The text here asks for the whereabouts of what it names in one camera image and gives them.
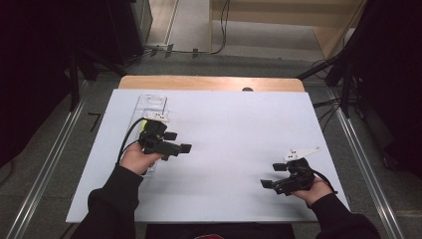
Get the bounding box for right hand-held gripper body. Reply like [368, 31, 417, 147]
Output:
[273, 146, 321, 197]

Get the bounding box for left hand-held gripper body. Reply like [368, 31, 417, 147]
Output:
[137, 113, 182, 162]

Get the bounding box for clear plastic container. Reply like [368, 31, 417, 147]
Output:
[126, 94, 169, 175]

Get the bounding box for person's right hand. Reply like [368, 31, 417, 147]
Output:
[291, 177, 333, 207]

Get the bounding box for person's left hand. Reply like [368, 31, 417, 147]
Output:
[118, 142, 165, 176]

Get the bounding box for white board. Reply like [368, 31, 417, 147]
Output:
[65, 88, 352, 223]

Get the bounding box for wooden table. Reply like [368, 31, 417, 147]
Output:
[117, 75, 307, 93]

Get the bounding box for black stand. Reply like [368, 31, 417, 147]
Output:
[296, 49, 357, 118]
[66, 49, 128, 113]

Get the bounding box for black cabinet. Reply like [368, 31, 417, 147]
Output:
[107, 0, 154, 66]

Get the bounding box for black curtain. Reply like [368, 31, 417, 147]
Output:
[344, 0, 422, 178]
[0, 0, 133, 168]

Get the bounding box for light wooden furniture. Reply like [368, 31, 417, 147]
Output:
[208, 0, 368, 60]

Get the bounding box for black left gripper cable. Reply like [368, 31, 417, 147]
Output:
[115, 117, 149, 165]

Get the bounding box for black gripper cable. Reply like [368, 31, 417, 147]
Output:
[311, 168, 338, 196]
[115, 117, 149, 165]

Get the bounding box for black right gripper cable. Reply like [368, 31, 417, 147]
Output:
[311, 168, 338, 196]

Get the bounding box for metal floor rail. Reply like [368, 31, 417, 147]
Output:
[326, 89, 406, 239]
[4, 79, 90, 239]

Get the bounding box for black floor cables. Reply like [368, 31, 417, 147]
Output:
[313, 98, 343, 131]

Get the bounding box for black hanging cable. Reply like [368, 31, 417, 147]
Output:
[192, 0, 232, 56]

